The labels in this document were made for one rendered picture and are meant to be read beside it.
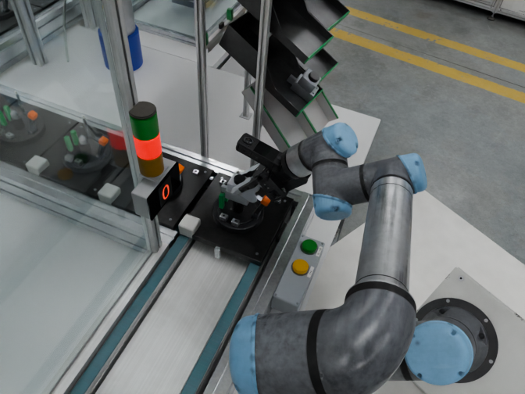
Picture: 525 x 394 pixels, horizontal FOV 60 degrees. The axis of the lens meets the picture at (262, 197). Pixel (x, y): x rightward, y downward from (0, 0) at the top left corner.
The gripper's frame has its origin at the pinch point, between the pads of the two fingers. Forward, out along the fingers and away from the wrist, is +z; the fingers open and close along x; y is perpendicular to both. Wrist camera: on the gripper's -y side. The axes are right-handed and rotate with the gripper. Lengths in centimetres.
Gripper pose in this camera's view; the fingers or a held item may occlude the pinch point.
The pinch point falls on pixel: (237, 183)
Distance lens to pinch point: 116.9
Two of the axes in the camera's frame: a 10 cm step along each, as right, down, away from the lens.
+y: 6.6, 6.8, 3.1
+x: 4.0, -6.7, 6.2
